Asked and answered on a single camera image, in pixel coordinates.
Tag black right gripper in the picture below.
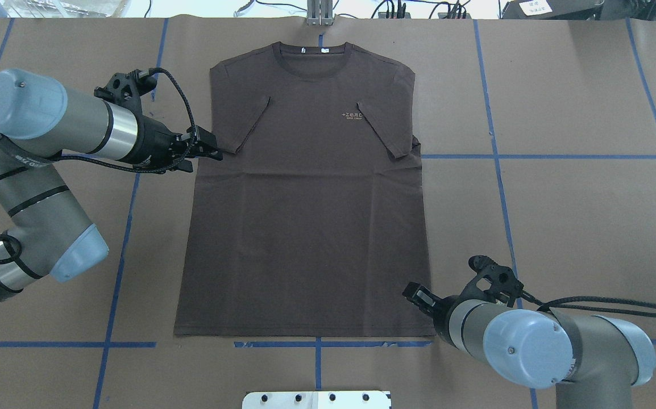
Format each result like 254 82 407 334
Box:
402 282 465 341

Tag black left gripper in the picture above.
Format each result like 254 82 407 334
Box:
138 115 223 174

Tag brown t-shirt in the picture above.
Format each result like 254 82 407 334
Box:
173 42 434 337

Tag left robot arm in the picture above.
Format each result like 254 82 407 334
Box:
0 68 222 303

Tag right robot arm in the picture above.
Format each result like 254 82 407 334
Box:
403 282 656 408

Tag black box with label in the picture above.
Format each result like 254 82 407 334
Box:
500 1 598 20

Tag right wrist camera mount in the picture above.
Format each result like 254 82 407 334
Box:
459 254 525 308

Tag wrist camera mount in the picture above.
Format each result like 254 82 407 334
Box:
459 254 525 308
93 69 157 114

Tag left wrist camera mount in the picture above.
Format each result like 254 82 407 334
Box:
93 69 157 114

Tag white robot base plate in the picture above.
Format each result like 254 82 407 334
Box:
242 390 393 408

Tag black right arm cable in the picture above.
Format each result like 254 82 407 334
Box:
518 290 656 319

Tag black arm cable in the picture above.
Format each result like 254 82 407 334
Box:
0 67 199 265
518 290 656 319

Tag aluminium profile post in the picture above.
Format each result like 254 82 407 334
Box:
306 0 335 27

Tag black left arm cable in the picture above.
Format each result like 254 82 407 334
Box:
0 67 199 265

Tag background cables and plugs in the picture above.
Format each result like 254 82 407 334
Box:
234 0 474 20

